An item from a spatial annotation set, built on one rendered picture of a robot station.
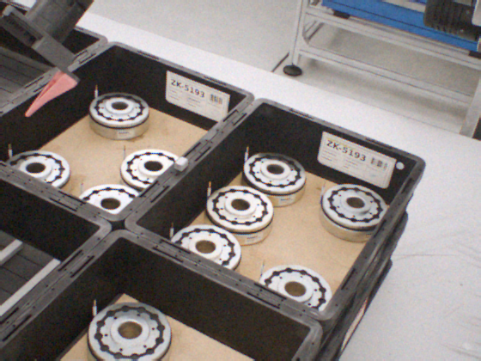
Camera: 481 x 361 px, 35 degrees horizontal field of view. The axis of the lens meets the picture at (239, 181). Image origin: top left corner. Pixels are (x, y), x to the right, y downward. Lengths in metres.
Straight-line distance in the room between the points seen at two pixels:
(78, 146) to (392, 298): 0.58
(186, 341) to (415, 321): 0.43
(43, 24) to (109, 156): 0.35
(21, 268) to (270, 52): 2.42
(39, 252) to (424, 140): 0.91
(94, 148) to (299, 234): 0.38
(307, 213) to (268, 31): 2.40
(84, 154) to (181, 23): 2.29
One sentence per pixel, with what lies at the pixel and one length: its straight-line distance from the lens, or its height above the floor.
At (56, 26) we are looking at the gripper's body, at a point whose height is 1.14.
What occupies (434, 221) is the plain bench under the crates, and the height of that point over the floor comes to 0.70.
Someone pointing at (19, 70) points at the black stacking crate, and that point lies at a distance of 1.51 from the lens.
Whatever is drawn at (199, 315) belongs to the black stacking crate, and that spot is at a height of 0.86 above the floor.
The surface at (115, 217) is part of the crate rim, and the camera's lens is 1.01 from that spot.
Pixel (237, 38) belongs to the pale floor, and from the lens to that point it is 3.45.
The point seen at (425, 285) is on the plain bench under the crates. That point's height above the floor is 0.70.
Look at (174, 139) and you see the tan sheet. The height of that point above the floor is 0.83.
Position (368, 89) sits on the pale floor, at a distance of 3.23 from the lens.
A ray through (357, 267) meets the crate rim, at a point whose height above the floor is 0.93.
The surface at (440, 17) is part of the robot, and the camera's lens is 1.87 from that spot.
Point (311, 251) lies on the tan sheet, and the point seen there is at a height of 0.83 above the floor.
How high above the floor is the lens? 1.60
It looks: 38 degrees down
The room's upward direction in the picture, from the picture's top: 8 degrees clockwise
